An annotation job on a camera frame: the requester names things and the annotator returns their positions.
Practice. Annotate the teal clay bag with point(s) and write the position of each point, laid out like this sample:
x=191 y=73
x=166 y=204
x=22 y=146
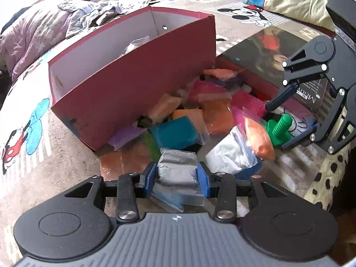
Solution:
x=176 y=134

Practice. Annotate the brown clay bag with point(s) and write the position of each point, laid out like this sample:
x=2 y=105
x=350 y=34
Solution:
x=131 y=158

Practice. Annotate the dark orange clay bag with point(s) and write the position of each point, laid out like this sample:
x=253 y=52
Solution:
x=218 y=116

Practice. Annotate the blue clay bag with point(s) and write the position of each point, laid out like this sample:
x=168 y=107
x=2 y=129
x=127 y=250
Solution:
x=174 y=199

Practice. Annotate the magenta clay bag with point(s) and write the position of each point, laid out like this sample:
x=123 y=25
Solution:
x=204 y=90

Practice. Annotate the dark portrait box lid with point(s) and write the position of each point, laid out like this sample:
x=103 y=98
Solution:
x=258 y=60

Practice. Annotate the Mickey Mouse bed cover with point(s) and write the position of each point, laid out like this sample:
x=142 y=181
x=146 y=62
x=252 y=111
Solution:
x=40 y=156

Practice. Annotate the red cardboard shoe box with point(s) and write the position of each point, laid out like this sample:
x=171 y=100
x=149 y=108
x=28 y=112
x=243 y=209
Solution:
x=109 y=78

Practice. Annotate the lilac quilt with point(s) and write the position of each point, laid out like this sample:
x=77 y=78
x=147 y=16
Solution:
x=40 y=28

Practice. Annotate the grey clay bag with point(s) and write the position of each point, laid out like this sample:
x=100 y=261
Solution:
x=177 y=168

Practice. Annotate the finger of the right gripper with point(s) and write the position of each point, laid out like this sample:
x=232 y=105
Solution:
x=302 y=139
x=284 y=93

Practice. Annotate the purple clay bag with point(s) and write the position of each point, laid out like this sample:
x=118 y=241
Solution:
x=125 y=135

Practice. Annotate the crumpled blue grey clothes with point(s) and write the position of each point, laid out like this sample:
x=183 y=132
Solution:
x=116 y=5

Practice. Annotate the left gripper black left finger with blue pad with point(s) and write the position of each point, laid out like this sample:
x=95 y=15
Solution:
x=126 y=189

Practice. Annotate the white clay bag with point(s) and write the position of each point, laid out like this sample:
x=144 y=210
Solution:
x=231 y=155

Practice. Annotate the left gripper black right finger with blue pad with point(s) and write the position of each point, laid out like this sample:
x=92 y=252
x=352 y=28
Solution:
x=225 y=188

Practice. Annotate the green plastic screw toy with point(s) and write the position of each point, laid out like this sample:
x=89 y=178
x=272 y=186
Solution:
x=278 y=131

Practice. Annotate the tan clay bag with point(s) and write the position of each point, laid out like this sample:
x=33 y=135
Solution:
x=163 y=108

